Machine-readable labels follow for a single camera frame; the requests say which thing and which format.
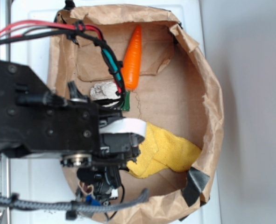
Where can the crumpled white paper ball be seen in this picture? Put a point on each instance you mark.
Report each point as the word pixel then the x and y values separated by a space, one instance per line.
pixel 104 93

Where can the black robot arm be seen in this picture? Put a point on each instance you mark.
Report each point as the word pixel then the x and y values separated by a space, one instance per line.
pixel 37 123

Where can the orange plastic carrot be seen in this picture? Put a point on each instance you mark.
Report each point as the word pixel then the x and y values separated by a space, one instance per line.
pixel 132 65

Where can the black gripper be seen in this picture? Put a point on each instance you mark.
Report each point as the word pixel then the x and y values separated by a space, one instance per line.
pixel 117 141

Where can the brown paper bag tray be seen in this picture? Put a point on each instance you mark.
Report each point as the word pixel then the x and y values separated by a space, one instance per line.
pixel 177 91

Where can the yellow cloth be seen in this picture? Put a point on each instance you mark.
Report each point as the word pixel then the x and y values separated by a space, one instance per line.
pixel 162 150

